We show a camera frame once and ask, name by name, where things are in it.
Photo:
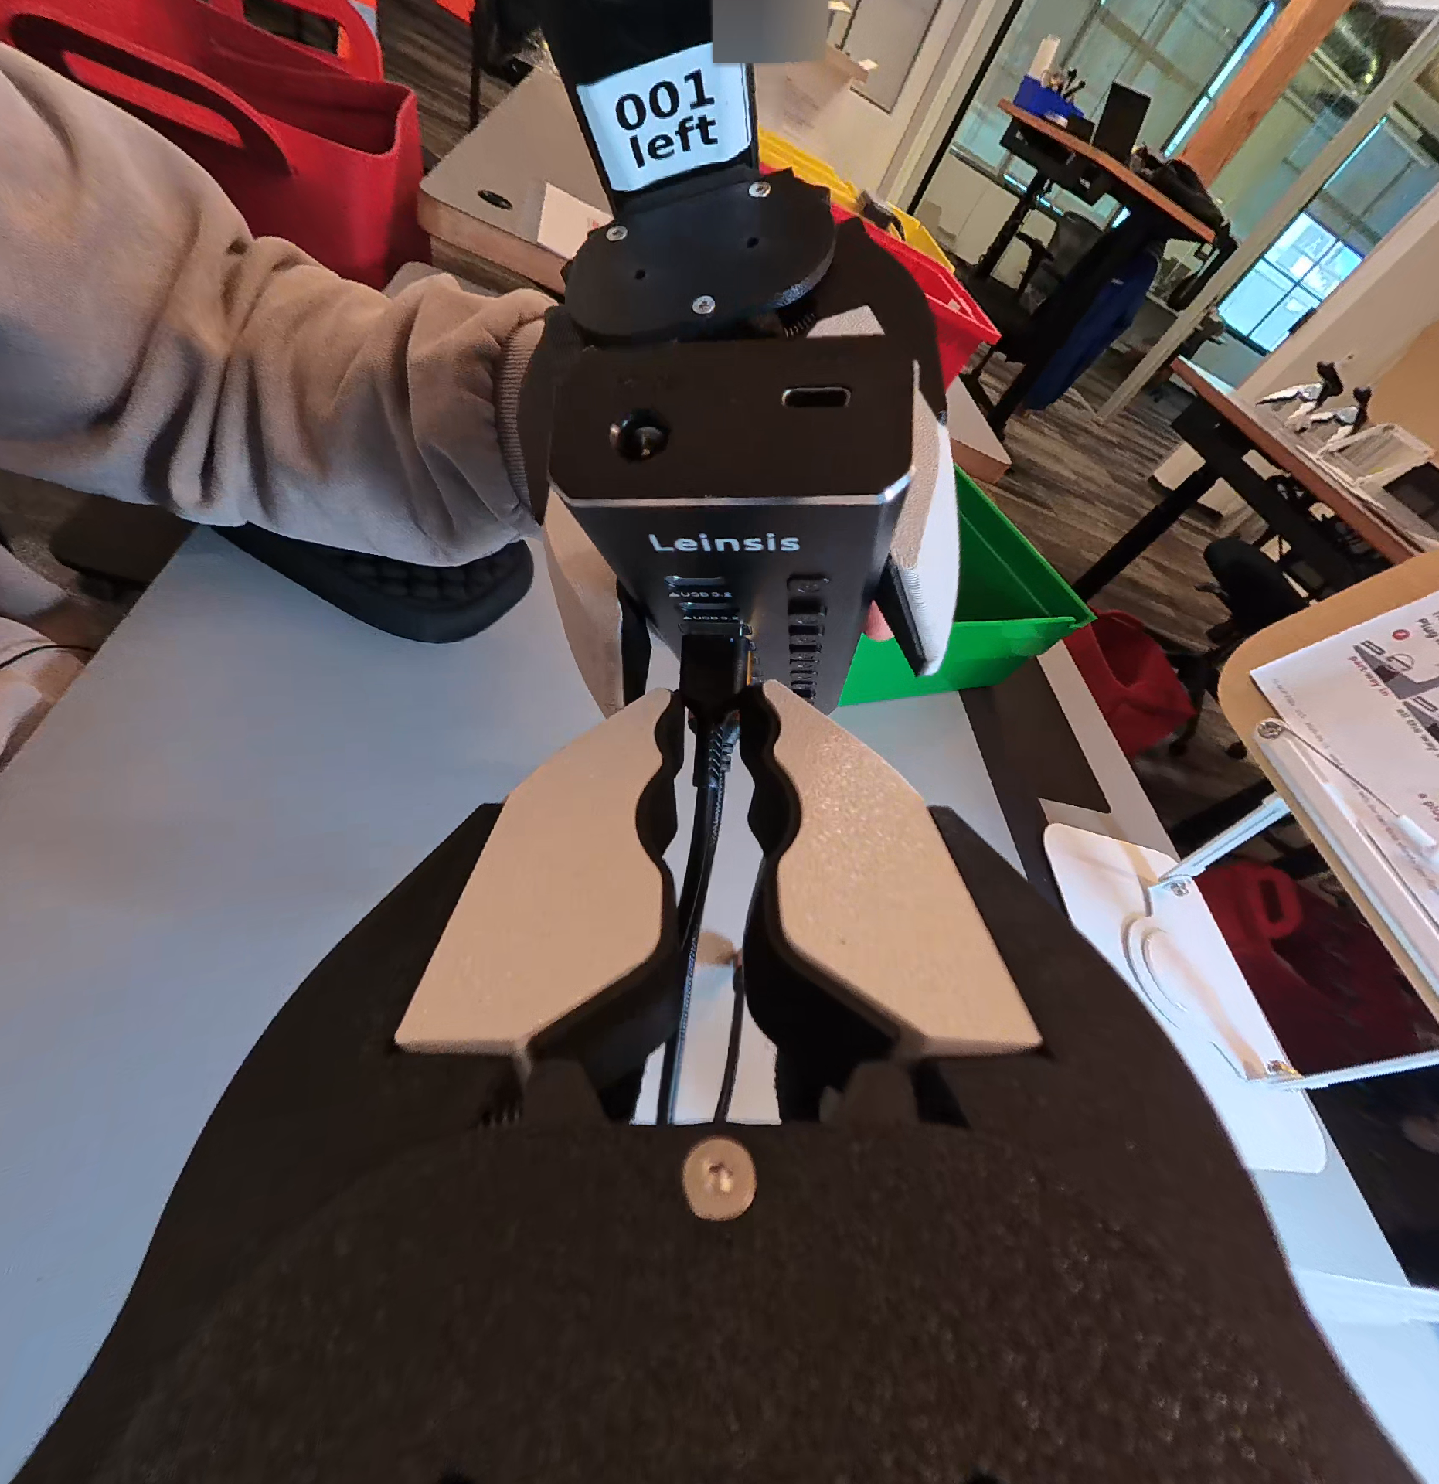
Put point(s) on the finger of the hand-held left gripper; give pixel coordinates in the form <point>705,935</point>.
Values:
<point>933,545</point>
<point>580,603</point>

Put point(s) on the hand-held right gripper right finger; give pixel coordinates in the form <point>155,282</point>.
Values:
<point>881,916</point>

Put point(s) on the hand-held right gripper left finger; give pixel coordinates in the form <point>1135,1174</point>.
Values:
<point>557,904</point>

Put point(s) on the green plastic bin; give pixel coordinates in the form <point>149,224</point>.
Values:
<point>997,626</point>

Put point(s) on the black multi-port usb hub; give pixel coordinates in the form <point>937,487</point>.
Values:
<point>730,464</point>

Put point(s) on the person's left forearm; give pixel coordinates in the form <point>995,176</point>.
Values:
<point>209,349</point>

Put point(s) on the yellow plastic bin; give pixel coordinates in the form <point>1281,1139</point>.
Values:
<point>812,162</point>

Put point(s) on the red plastic bin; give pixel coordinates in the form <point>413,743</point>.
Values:
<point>956,326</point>

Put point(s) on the white document stand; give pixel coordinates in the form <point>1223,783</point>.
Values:
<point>1135,916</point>

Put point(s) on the blue jacket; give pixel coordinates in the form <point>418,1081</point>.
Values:
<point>1095,326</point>

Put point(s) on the wooden standing desk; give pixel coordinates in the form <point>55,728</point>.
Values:
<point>1112,162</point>
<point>1287,453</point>

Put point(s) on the red tote bag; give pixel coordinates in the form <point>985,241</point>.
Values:
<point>324,174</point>

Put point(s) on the printed instruction sheet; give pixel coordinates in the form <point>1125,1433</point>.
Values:
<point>1391,697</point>

